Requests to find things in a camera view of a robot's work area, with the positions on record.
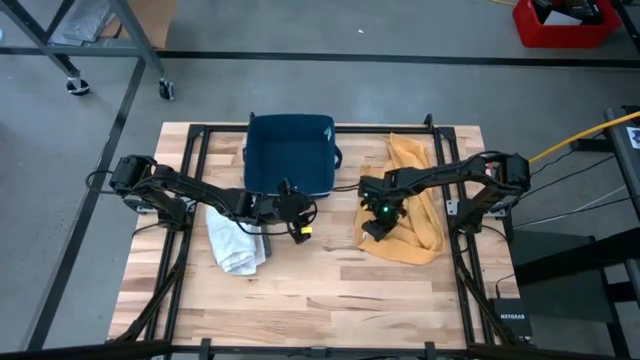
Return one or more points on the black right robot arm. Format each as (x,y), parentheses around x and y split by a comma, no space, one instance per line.
(450,172)

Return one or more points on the cardboard box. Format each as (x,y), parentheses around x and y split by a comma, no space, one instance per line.
(157,20)

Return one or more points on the black device in bin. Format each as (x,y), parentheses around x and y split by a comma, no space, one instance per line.
(570,7)

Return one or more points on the navy blue fabric basket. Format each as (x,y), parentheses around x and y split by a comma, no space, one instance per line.
(290,150)

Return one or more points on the dark grey side table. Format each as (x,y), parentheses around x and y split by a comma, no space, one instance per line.
(625,165)

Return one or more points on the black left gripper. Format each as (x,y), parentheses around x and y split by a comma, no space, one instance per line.
(290,210)

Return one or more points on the grey metal cart frame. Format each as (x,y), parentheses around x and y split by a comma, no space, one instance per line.
(75,50)

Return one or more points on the black equipment stand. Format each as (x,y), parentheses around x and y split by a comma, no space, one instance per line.
(560,260)

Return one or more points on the white waffle towel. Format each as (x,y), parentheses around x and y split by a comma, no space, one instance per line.
(235,250)

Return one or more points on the red plastic bin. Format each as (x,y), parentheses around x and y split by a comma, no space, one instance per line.
(565,35)

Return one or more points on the silver mounting plate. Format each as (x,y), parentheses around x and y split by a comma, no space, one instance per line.
(452,206)

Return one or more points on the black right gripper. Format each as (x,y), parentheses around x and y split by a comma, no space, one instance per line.
(382,197)

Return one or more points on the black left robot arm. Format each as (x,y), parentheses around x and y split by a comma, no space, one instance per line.
(200,192)

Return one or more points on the orange towel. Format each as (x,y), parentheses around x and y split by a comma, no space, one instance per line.
(420,235)

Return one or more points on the black caster wheel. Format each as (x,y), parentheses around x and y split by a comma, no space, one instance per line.
(166,90)
(78,87)

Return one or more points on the black aluminium table frame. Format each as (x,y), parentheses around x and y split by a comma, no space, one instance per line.
(220,128)

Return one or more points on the black Netgear router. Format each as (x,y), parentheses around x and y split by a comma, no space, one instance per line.
(512,320)

